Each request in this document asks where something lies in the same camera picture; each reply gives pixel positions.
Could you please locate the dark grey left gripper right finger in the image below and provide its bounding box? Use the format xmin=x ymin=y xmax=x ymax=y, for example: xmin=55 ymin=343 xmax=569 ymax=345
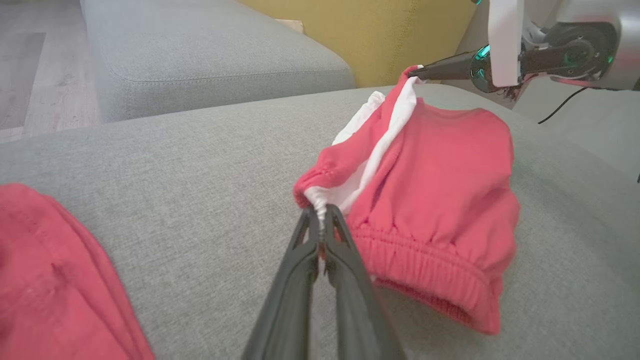
xmin=322 ymin=204 xmax=406 ymax=360

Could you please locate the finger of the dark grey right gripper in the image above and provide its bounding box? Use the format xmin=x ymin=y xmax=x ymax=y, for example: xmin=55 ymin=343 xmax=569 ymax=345
xmin=411 ymin=66 xmax=473 ymax=82
xmin=409 ymin=51 xmax=475 ymax=77

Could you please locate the grey sofa seat cushion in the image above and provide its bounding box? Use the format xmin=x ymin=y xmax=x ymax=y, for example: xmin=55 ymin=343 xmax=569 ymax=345
xmin=80 ymin=0 xmax=357 ymax=124

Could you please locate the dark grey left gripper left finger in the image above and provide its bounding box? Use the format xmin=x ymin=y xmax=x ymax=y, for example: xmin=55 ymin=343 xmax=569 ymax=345
xmin=242 ymin=207 xmax=321 ymax=360

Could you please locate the small beige tag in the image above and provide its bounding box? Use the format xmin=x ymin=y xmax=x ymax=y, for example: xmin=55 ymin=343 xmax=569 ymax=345
xmin=275 ymin=18 xmax=305 ymax=34

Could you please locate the large grey sofa seat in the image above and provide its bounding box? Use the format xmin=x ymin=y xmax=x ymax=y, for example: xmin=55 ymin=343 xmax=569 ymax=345
xmin=0 ymin=82 xmax=640 ymax=360

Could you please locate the red and white jersey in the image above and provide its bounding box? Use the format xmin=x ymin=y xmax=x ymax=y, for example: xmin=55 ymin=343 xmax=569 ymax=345
xmin=0 ymin=182 xmax=156 ymax=360

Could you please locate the large yellow sofa backrest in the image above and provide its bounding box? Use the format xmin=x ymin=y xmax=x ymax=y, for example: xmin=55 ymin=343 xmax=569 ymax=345
xmin=239 ymin=0 xmax=477 ymax=89

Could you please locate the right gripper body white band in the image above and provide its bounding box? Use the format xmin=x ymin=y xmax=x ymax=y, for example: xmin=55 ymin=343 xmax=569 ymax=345
xmin=469 ymin=0 xmax=617 ymax=96

